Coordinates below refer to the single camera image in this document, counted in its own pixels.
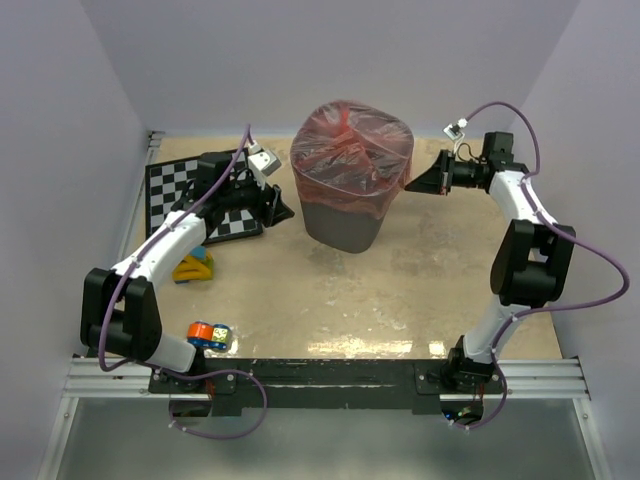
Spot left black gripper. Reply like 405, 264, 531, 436
220, 170, 294, 227

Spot grey mesh trash bin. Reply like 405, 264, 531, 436
291, 99, 415, 255

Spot red plastic trash bag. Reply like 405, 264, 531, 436
290, 99, 416, 222

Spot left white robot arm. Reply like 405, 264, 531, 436
80, 148, 294, 392

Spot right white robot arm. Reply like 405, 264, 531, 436
405, 131, 573, 393

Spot yellow blue toy blocks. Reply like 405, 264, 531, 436
172, 246, 214, 284

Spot black white chessboard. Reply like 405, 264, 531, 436
145, 155, 264, 246

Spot orange tape roll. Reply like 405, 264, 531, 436
186, 321, 214, 348

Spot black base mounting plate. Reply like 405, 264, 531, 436
149, 358, 504, 416

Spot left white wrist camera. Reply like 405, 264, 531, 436
246, 142, 282, 189

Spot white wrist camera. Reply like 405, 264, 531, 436
246, 142, 282, 189
443, 118, 468, 155

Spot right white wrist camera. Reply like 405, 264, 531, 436
443, 118, 468, 155

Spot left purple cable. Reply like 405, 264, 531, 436
97, 124, 269, 441

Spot purple cable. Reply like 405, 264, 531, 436
97, 124, 269, 441
449, 101, 631, 431

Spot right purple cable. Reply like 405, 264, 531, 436
449, 101, 631, 431

